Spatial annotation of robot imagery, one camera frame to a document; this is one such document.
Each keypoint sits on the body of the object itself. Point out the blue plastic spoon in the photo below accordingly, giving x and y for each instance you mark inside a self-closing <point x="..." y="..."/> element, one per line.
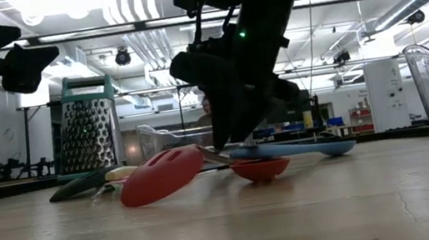
<point x="294" y="149"/>

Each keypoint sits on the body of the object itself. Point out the white cabinet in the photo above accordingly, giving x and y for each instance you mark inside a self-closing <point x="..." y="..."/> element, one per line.
<point x="385" y="96"/>

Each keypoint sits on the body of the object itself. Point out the red slotted spatula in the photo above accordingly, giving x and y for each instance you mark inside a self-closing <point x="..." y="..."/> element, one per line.
<point x="161" y="177"/>

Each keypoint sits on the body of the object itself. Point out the black aluminium table frame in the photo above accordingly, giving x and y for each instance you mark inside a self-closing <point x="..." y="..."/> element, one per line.
<point x="5" y="190"/>

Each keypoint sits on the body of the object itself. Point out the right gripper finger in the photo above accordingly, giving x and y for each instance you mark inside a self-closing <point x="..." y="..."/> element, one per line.
<point x="249" y="115"/>
<point x="221" y="110"/>

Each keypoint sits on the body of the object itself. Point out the red shelf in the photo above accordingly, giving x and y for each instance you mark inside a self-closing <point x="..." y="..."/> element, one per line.
<point x="360" y="113"/>

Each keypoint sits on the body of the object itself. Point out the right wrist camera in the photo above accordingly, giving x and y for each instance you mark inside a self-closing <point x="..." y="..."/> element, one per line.
<point x="199" y="69"/>

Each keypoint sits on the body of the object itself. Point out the teal steel box grater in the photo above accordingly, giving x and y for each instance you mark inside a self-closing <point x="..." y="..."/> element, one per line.
<point x="87" y="129"/>

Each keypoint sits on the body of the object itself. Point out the black floor equipment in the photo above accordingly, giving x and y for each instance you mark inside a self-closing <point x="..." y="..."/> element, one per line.
<point x="11" y="167"/>

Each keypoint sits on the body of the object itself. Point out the black monitor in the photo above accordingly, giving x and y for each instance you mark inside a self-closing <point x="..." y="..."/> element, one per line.
<point x="306" y="109"/>

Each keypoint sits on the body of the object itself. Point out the black ceiling camera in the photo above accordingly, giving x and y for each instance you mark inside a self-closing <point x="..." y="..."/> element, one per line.
<point x="415" y="17"/>
<point x="123" y="57"/>
<point x="341" y="58"/>

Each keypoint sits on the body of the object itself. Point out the person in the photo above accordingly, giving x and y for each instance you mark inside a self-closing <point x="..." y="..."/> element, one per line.
<point x="204" y="105"/>

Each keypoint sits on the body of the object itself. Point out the yellow container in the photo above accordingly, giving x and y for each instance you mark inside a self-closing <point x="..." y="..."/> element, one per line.
<point x="308" y="120"/>

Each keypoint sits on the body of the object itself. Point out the small clear plastic bin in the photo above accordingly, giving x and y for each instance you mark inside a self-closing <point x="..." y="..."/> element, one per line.
<point x="154" y="143"/>

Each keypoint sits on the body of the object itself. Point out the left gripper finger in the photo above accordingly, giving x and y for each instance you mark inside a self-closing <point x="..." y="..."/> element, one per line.
<point x="29" y="74"/>
<point x="16" y="57"/>

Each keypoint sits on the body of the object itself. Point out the black metal stand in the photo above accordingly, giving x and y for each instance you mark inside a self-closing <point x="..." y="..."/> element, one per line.
<point x="27" y="142"/>

